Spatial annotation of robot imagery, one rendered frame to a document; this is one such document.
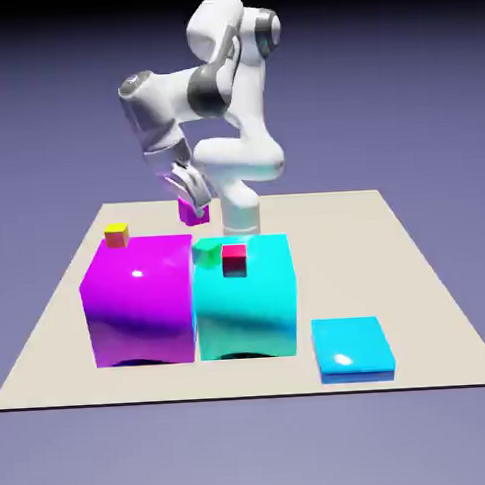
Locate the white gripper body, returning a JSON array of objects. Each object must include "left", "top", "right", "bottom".
[{"left": 160, "top": 158, "right": 214, "bottom": 221}]

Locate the small magenta cube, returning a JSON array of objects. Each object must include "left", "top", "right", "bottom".
[{"left": 177, "top": 194, "right": 212, "bottom": 228}]

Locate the small green cube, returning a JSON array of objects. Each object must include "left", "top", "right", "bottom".
[{"left": 191, "top": 238, "right": 224, "bottom": 270}]

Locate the small red cube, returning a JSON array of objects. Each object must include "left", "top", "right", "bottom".
[{"left": 221, "top": 243, "right": 249, "bottom": 280}]

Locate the small yellow cube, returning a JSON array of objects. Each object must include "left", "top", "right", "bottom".
[{"left": 103, "top": 222, "right": 131, "bottom": 250}]

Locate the large magenta box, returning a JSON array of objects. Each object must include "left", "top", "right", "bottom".
[{"left": 76, "top": 233, "right": 201, "bottom": 371}]

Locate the large cyan box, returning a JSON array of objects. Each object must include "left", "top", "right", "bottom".
[{"left": 188, "top": 231, "right": 301, "bottom": 363}]

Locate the flat blue box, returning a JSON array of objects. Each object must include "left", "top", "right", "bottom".
[{"left": 310, "top": 315, "right": 398, "bottom": 386}]

